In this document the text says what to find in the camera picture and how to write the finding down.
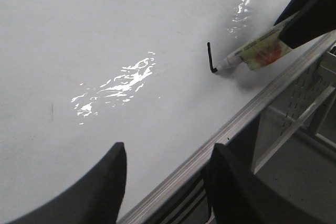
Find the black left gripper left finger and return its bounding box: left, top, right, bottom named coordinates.
left=12, top=142, right=127, bottom=223

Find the white whiteboard with aluminium frame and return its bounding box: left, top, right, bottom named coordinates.
left=1, top=0, right=335, bottom=223

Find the white perforated metal rack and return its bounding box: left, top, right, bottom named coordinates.
left=251, top=48, right=335, bottom=174

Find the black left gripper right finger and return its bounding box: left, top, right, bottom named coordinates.
left=206, top=143, right=335, bottom=223

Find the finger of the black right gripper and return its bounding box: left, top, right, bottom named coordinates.
left=275, top=0, right=335, bottom=49

